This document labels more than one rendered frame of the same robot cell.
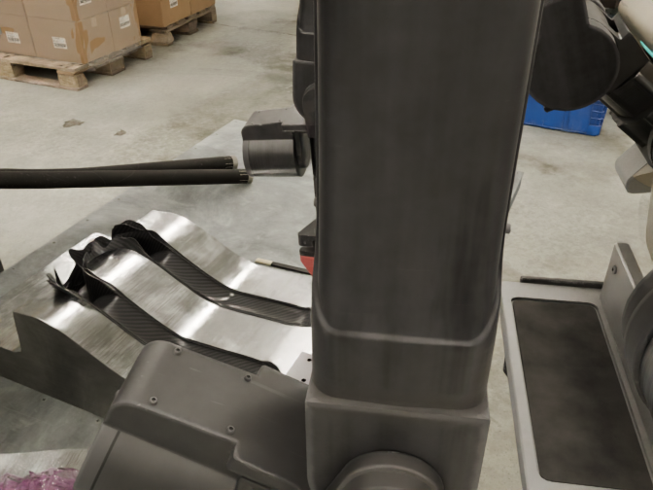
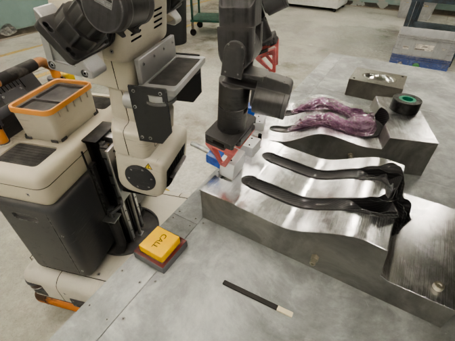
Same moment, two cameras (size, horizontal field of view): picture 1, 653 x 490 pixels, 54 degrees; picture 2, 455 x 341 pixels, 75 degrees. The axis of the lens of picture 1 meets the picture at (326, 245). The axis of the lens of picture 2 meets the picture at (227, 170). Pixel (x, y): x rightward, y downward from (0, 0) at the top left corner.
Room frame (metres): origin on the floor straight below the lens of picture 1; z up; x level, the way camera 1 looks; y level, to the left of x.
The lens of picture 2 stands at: (1.13, 0.02, 1.34)
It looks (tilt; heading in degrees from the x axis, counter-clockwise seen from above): 39 degrees down; 186
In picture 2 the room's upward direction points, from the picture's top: straight up
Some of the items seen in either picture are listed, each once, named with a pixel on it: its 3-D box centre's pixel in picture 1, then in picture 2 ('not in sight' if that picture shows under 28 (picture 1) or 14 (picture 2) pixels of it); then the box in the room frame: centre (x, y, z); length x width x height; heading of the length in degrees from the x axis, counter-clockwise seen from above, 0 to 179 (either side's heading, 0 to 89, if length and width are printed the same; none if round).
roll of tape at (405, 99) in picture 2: not in sight; (405, 103); (0.27, 0.48, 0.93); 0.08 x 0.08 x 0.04
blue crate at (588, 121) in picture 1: (550, 97); not in sight; (3.51, -1.27, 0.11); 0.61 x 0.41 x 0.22; 62
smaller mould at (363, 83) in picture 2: not in sight; (375, 85); (-0.08, 0.52, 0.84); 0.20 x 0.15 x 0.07; 65
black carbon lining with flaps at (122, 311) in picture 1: (173, 294); (326, 180); (0.64, 0.19, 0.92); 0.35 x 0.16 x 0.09; 65
